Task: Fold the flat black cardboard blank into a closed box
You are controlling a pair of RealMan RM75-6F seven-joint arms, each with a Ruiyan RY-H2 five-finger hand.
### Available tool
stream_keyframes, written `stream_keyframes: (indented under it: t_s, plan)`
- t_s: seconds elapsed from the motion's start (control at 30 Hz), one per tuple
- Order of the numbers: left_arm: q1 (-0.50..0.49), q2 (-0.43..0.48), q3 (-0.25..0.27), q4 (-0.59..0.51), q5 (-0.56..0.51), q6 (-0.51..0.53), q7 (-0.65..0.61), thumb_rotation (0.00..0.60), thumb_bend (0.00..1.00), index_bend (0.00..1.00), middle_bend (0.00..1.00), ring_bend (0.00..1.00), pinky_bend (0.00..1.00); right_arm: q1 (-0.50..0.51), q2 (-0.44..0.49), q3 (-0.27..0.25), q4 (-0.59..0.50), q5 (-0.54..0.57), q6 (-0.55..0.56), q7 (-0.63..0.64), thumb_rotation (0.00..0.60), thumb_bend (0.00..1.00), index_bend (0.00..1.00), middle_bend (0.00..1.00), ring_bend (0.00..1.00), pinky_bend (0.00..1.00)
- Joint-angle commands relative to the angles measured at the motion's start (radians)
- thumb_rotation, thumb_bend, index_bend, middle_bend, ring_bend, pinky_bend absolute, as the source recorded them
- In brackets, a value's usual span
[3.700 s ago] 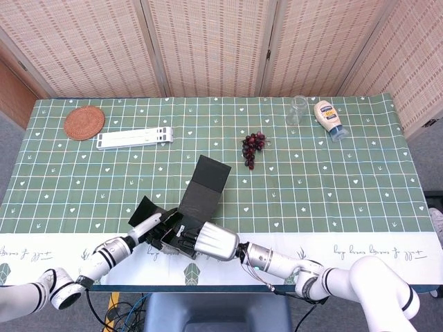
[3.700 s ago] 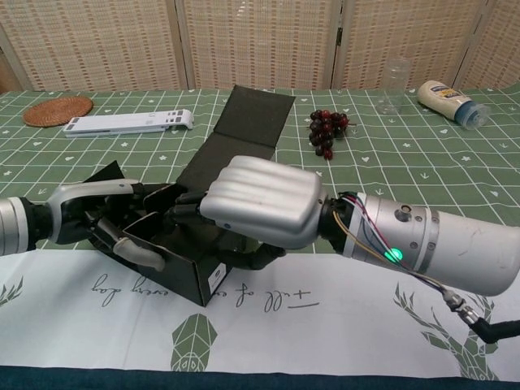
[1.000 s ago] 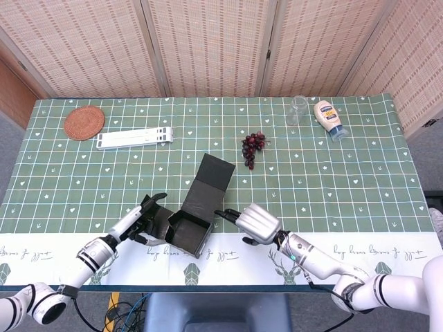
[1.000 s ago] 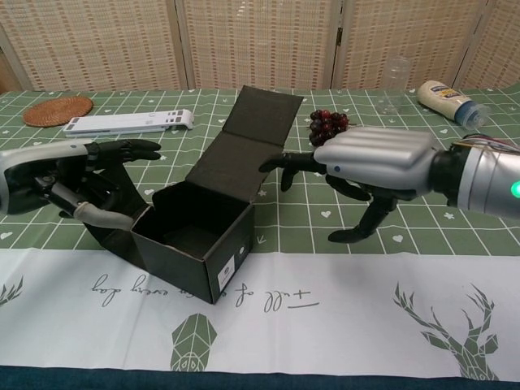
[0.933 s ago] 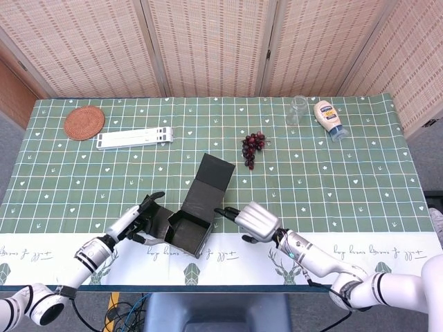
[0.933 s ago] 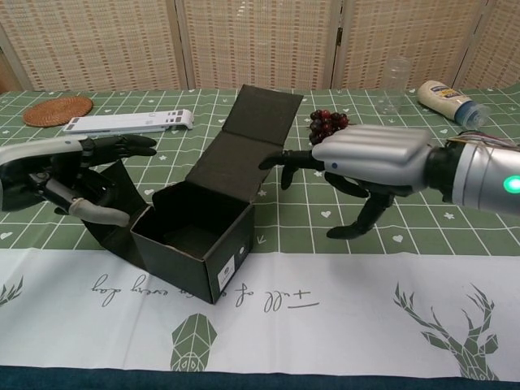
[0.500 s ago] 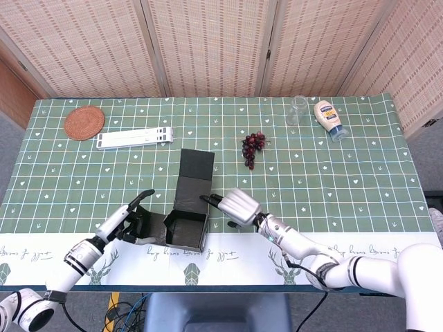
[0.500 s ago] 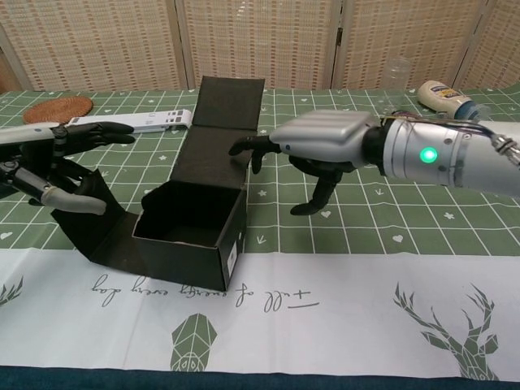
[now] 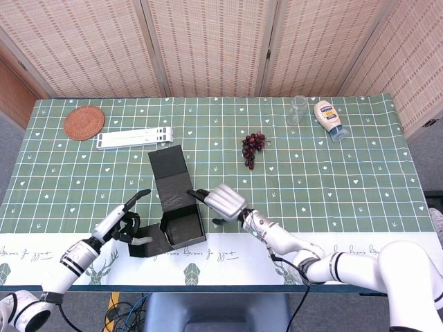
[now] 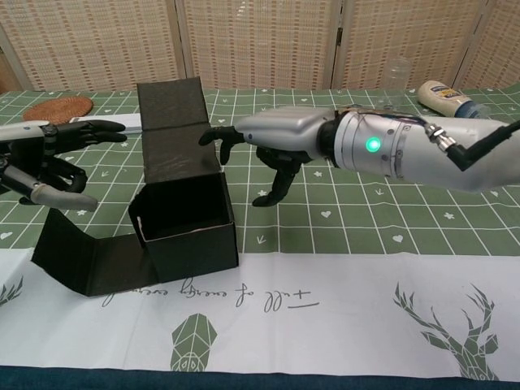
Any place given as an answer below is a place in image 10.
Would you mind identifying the black cardboard box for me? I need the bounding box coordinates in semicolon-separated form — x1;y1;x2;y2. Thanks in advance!
31;76;240;297

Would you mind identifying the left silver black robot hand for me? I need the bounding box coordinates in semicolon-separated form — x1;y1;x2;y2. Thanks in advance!
0;119;128;211

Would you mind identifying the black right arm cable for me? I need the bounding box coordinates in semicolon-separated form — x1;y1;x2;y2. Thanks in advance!
424;119;520;171

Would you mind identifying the round woven rattan coaster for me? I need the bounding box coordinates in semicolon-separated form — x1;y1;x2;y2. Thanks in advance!
23;95;94;124

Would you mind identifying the clear plastic cup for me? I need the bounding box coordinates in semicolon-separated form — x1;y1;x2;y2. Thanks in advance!
379;56;412;113

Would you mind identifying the woven bamboo folding screen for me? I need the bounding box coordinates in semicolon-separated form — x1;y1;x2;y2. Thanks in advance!
0;0;520;93

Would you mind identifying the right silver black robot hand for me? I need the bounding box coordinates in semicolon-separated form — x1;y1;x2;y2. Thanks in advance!
197;106;338;208

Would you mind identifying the white folding stand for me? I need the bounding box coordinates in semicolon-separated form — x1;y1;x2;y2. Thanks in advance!
68;113;143;134

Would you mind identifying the green checked deer tablecloth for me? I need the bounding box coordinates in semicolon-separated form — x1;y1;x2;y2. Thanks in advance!
0;83;520;390

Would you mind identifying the mayonnaise squeeze bottle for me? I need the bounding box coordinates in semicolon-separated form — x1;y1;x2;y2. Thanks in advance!
417;80;492;121

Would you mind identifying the brown wooden panel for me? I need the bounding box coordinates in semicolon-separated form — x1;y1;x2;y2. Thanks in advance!
0;50;15;93

